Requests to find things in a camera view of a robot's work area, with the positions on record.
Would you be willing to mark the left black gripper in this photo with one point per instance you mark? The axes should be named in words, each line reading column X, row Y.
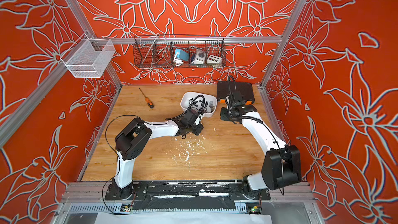
column 200, row 128

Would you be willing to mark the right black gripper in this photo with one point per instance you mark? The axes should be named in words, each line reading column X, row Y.
column 223, row 114

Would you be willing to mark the silver chess knight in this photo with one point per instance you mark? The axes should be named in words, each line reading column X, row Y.
column 211, row 106

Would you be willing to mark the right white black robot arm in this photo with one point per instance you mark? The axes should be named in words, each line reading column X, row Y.
column 282, row 162

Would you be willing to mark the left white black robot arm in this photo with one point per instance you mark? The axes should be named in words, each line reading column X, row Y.
column 131, row 141

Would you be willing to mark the white rectangular storage box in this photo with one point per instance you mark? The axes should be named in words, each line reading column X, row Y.
column 200, row 102

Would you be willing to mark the black orange tool case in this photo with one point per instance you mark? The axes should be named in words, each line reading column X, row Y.
column 245, row 90

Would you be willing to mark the white dotted cube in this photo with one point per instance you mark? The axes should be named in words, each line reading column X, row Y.
column 214, row 60

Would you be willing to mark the white round-button device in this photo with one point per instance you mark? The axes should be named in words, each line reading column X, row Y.
column 199, row 57

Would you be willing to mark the teal white device in basket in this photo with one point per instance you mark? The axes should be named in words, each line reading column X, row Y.
column 180, row 57

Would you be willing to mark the orange handled screwdriver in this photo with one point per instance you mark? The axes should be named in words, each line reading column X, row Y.
column 148, row 101

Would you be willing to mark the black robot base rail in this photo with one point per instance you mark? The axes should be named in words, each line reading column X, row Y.
column 184, row 196

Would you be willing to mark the black wire wall basket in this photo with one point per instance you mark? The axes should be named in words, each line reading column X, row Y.
column 157, row 51

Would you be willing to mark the clear plastic wall bin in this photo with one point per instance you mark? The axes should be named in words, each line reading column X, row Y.
column 90, row 58

